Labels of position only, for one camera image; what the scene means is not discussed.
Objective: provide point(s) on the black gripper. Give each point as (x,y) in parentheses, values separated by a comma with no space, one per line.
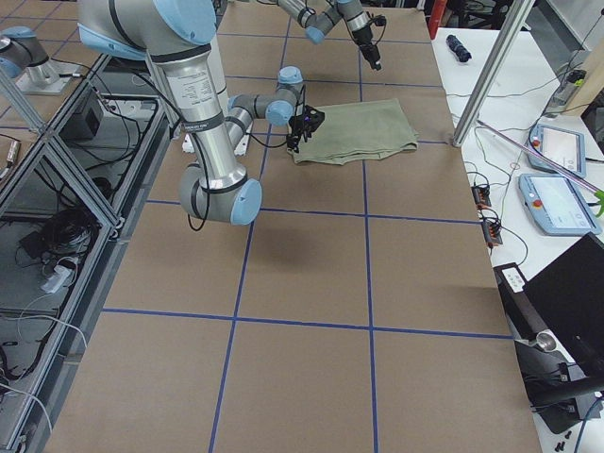
(365,38)
(299,126)

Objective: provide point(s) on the olive green long-sleeve shirt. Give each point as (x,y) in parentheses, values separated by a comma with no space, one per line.
(371,130)

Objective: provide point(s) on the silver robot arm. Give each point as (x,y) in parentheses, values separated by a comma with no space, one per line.
(175,37)
(358,22)

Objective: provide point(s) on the dark blue folded cloth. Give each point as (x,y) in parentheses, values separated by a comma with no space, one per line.
(458,49)

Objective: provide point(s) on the orange black connector box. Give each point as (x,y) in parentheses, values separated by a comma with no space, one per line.
(481,195)

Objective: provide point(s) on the upper teach pendant tablet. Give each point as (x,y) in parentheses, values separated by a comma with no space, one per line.
(565,147)

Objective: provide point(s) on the teach pendant tablet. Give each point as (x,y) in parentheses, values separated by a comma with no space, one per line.
(556,206)
(565,147)

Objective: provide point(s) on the lower teach pendant tablet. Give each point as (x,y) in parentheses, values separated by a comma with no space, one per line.
(556,206)

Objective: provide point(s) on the metal reacher grabber tool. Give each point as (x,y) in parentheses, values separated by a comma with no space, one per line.
(591,188)

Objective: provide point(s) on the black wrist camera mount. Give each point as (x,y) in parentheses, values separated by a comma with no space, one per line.
(378,20)
(312,119)

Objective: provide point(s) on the aluminium frame post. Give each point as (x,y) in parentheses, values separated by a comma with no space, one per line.
(504,41)

